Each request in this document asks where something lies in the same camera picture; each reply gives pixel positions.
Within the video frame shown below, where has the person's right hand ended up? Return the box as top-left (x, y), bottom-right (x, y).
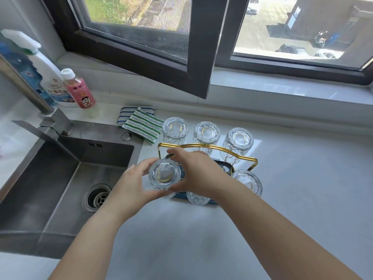
top-left (166, 147), bottom-right (246, 207)

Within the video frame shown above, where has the person's left hand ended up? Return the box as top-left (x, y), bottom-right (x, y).
top-left (100, 157), bottom-right (175, 228)

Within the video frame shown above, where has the clear textured glass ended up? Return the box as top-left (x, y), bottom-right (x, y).
top-left (232, 170), bottom-right (263, 199)
top-left (162, 117), bottom-right (189, 146)
top-left (220, 127), bottom-right (254, 164)
top-left (148, 158), bottom-right (183, 199)
top-left (186, 191), bottom-right (213, 207)
top-left (192, 121), bottom-right (221, 156)

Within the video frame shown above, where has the gold wire cup rack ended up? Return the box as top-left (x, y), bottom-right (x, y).
top-left (157, 142), bottom-right (259, 206)

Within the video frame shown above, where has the person's left forearm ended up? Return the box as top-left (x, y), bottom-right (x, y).
top-left (48, 208), bottom-right (138, 280)

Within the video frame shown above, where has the person's right forearm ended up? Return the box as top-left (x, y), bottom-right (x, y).
top-left (217, 188), bottom-right (363, 280)

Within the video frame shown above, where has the round sink drain strainer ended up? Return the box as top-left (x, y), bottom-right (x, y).
top-left (82, 183), bottom-right (113, 213)

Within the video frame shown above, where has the green striped cloth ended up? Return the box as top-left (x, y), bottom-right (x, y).
top-left (122, 107), bottom-right (164, 145)

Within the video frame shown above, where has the blue striped cloth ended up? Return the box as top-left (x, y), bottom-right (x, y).
top-left (116, 106), bottom-right (155, 127)

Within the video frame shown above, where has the stainless steel sink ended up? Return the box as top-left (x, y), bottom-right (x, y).
top-left (0, 119), bottom-right (145, 260)

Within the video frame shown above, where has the stainless steel faucet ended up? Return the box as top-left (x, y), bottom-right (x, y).
top-left (0, 54), bottom-right (75, 142)

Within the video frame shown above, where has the pink label drink bottle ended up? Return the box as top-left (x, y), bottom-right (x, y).
top-left (60, 68), bottom-right (99, 119)

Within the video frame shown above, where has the dark brown open window sash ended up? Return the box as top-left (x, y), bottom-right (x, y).
top-left (40, 0), bottom-right (229, 100)

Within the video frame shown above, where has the white spray bottle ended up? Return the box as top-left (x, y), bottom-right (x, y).
top-left (0, 28), bottom-right (79, 108)

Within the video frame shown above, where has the dark car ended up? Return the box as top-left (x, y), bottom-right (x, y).
top-left (275, 43), bottom-right (309, 55)

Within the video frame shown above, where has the white car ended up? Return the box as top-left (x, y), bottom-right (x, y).
top-left (246, 0), bottom-right (260, 15)
top-left (314, 49), bottom-right (337, 59)

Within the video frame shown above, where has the parked scooter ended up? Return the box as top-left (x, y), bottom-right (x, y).
top-left (314, 30), bottom-right (328, 49)

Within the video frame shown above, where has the grey outbuilding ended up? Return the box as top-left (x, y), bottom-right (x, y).
top-left (267, 0), bottom-right (373, 51)

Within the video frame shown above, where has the dark brown fixed window frame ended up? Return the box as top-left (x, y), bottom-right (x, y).
top-left (214, 0), bottom-right (373, 86)

